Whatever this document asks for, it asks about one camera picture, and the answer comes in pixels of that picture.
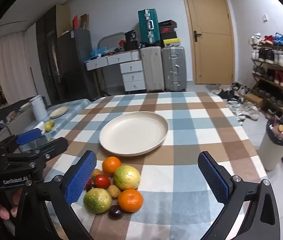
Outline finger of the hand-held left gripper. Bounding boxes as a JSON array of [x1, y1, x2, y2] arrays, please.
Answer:
[[5, 137, 69, 163], [0, 129, 42, 153]]

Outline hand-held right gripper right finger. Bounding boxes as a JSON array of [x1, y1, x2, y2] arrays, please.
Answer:
[[197, 151, 281, 240]]

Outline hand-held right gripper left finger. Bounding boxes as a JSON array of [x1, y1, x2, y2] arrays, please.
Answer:
[[14, 150, 97, 240]]

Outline green yellow guava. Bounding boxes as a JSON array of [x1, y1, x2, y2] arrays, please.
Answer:
[[113, 165, 141, 190], [83, 188, 112, 214]]

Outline orange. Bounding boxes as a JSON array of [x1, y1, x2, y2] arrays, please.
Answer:
[[117, 189, 144, 213], [102, 156, 122, 175]]

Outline large cream plate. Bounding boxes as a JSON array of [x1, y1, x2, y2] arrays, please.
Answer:
[[99, 112, 169, 157]]

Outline person's left hand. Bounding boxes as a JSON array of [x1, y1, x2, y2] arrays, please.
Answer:
[[0, 189, 24, 222]]

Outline white cylinder container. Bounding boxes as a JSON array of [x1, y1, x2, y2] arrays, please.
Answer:
[[29, 95, 48, 121]]

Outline small beige plate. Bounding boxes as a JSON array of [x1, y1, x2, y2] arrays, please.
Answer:
[[49, 105, 70, 119]]

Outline brown blue checked tablecloth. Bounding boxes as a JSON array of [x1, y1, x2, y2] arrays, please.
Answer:
[[41, 92, 268, 240]]

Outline white trash bin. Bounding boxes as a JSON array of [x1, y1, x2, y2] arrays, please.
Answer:
[[257, 119, 283, 172]]

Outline pile of shoes on floor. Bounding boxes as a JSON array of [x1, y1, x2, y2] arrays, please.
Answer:
[[205, 82, 260, 125]]

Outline white curtain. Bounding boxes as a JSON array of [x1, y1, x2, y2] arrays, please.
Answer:
[[0, 34, 37, 100]]

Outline dark wooden wardrobe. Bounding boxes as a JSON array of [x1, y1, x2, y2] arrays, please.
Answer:
[[36, 5, 60, 105]]

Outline dark grey fridge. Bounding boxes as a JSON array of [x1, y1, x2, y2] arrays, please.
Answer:
[[56, 29, 98, 103]]

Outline cardboard box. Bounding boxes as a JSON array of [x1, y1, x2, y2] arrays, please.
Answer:
[[244, 94, 264, 108]]

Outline blue plastic bag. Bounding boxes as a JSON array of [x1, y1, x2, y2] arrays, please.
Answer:
[[91, 46, 108, 58]]

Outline white desk with drawers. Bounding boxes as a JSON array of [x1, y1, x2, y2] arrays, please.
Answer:
[[85, 50, 147, 95]]

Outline silver suitcase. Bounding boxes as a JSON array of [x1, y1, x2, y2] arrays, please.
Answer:
[[162, 46, 187, 92]]

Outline tan cardboard sheet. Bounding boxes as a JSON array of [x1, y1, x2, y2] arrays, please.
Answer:
[[56, 5, 72, 38]]

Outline bent grey metal pipe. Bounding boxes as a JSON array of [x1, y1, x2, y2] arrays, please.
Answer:
[[98, 32, 132, 48]]

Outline wooden door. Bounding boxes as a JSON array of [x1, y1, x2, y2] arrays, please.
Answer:
[[180, 0, 235, 85]]

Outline beige suitcase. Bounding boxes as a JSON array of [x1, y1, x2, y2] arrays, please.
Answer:
[[140, 46, 165, 93]]

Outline rows of shoes on rack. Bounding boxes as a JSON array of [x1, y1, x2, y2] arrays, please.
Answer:
[[249, 32, 283, 110]]

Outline small black box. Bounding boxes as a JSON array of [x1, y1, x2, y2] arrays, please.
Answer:
[[124, 30, 138, 43]]

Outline yellow black shoe box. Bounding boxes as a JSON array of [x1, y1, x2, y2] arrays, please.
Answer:
[[163, 38, 181, 47]]

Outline black shoe box red logo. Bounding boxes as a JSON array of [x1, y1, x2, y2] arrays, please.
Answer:
[[160, 27, 177, 40]]

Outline teal suitcase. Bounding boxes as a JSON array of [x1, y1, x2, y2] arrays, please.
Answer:
[[138, 9, 161, 47]]

